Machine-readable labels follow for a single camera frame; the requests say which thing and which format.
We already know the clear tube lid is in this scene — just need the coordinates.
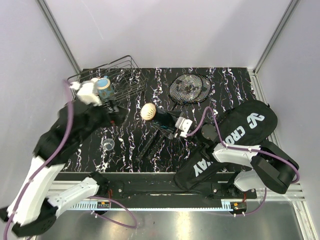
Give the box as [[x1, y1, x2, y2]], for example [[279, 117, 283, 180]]
[[101, 138, 115, 152]]

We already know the black shuttlecock tube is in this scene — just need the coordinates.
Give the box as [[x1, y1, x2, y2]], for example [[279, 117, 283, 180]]
[[140, 102, 175, 129]]

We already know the black racket bag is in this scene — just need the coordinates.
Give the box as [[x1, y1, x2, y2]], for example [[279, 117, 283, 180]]
[[173, 100, 278, 191]]

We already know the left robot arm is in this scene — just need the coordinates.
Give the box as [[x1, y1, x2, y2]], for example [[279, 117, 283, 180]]
[[0, 100, 129, 239]]

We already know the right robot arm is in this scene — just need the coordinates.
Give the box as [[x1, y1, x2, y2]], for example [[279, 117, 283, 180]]
[[173, 109, 300, 199]]

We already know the badminton racket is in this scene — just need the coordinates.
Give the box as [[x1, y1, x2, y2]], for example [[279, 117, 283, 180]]
[[141, 73, 211, 160], [136, 73, 204, 162]]

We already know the blue butterfly mug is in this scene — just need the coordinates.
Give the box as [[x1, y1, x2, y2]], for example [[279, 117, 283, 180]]
[[96, 75, 115, 101]]

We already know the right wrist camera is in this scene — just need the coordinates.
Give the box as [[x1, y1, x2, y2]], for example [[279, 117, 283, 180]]
[[174, 116, 193, 138]]

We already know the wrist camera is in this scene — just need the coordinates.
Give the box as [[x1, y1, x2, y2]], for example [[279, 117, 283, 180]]
[[174, 116, 193, 138], [70, 78, 102, 106]]

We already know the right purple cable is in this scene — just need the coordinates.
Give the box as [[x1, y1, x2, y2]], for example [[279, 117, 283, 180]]
[[184, 106, 300, 217]]

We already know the purple cable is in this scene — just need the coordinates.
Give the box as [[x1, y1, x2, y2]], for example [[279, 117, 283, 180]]
[[3, 79, 138, 240], [184, 106, 300, 217]]

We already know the wire dish rack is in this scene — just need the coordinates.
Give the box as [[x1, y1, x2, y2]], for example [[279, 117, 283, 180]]
[[67, 55, 147, 105]]

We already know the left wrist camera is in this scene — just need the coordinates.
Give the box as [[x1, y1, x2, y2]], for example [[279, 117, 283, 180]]
[[70, 78, 102, 106]]

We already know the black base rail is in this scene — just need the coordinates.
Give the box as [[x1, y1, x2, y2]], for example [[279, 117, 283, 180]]
[[67, 171, 258, 210]]

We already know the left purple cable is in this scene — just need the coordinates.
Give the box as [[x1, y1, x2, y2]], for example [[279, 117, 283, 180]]
[[3, 79, 138, 240]]

